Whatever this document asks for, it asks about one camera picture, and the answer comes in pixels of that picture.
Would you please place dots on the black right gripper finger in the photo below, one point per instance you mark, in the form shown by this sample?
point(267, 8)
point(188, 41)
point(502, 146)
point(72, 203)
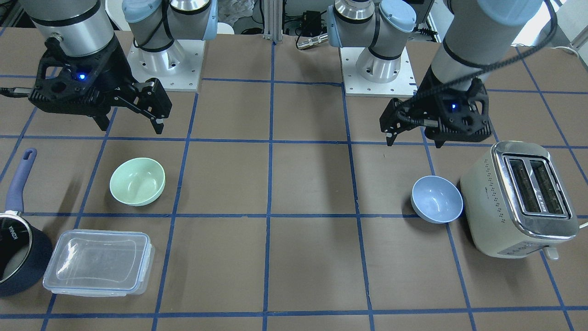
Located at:
point(102, 121)
point(148, 99)

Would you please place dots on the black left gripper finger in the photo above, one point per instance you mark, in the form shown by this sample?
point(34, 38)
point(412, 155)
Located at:
point(390, 121)
point(439, 141)

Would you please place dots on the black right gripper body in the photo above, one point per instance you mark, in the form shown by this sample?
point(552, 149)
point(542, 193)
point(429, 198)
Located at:
point(111, 65)

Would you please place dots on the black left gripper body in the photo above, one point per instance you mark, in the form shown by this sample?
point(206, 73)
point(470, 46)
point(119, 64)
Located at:
point(429, 94)

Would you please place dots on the blue bowl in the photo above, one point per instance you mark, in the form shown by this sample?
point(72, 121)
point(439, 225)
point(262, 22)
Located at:
point(436, 200)

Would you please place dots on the green bowl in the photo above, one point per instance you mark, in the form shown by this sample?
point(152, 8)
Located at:
point(138, 182)

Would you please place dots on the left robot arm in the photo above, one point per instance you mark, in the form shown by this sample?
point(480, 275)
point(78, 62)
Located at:
point(475, 44)

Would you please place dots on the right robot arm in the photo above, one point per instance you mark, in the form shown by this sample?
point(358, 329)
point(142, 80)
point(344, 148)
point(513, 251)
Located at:
point(83, 26)

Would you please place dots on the cream toaster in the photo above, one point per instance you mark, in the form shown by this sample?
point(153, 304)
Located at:
point(516, 203)

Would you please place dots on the clear plastic food container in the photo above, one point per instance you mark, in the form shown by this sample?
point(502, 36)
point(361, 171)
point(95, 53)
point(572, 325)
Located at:
point(100, 263)

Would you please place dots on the dark blue saucepan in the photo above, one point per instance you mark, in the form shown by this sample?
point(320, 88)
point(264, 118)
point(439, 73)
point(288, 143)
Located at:
point(25, 251)

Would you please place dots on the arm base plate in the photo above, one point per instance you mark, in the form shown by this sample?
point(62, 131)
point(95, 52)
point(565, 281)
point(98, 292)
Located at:
point(379, 69)
point(178, 68)

